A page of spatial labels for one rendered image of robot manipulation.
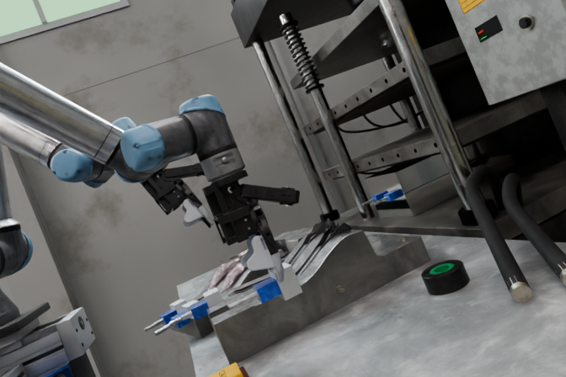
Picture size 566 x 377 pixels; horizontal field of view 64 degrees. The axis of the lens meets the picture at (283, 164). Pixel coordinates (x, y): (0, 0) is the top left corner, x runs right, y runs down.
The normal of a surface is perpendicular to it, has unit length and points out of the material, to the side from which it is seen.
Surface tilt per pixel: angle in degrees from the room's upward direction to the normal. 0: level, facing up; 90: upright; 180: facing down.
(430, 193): 90
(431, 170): 90
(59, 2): 90
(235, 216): 90
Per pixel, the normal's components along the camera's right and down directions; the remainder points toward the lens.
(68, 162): -0.05, 0.01
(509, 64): -0.89, 0.36
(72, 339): 0.20, -0.10
